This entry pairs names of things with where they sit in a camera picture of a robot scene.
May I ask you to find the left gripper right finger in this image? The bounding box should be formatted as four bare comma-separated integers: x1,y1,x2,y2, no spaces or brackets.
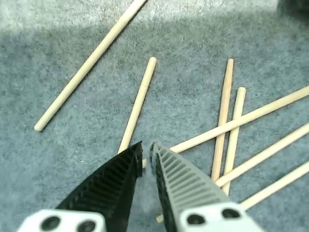
148,142,259,232

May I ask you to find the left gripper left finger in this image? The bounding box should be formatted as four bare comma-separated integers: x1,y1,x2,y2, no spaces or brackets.
16,141,144,232

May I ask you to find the wooden chopstick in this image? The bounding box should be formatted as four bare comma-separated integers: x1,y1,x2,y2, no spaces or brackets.
155,123,309,223
221,87,246,197
211,58,234,181
117,57,157,155
33,0,148,132
240,160,309,211
141,86,309,169

